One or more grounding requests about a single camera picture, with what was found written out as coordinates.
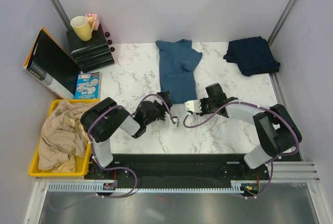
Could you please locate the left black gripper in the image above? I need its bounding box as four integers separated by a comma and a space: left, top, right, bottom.
145, 90, 173, 126

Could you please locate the teal blue t-shirt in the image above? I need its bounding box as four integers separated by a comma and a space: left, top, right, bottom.
156, 39, 202, 104

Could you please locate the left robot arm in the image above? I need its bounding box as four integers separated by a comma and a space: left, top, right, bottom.
80, 91, 179, 179

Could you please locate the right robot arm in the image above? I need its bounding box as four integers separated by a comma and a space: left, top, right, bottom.
198, 83, 302, 179

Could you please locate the folded navy t-shirt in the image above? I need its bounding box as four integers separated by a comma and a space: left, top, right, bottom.
223, 36, 280, 77

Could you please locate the blue picture booklet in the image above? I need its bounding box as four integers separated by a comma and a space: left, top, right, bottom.
74, 72, 102, 99

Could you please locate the black stepped stand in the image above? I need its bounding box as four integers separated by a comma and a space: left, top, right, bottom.
67, 24, 115, 73

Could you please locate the pink small box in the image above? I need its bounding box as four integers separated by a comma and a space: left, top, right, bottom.
85, 13, 100, 31

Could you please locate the yellow plastic bin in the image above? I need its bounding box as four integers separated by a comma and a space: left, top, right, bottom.
29, 99, 99, 177

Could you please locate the beige t-shirt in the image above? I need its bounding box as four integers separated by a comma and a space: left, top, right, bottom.
38, 99, 97, 173

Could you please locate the yellow ceramic mug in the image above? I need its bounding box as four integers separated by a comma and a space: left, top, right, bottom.
70, 16, 93, 41

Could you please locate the black orange cardboard box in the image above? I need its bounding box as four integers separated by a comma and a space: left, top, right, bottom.
23, 28, 81, 99

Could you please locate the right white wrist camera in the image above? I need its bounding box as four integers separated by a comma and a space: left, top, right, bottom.
184, 99, 202, 114

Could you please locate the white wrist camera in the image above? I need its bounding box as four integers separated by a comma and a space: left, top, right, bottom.
170, 116, 180, 128
184, 99, 202, 114

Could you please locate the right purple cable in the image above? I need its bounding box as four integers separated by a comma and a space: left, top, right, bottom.
183, 102, 300, 200

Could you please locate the purple cable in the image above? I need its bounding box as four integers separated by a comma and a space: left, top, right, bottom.
48, 94, 177, 211
183, 102, 300, 200

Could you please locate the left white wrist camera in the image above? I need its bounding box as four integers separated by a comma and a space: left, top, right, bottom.
170, 116, 180, 128

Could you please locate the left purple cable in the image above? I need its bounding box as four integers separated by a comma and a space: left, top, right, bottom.
48, 94, 177, 211

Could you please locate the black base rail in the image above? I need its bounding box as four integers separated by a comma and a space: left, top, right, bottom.
84, 154, 269, 188

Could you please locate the grey slotted cable duct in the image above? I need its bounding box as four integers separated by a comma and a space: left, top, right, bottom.
48, 181, 260, 193

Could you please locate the right aluminium frame post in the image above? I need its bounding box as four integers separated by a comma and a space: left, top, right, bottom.
267, 0, 298, 46

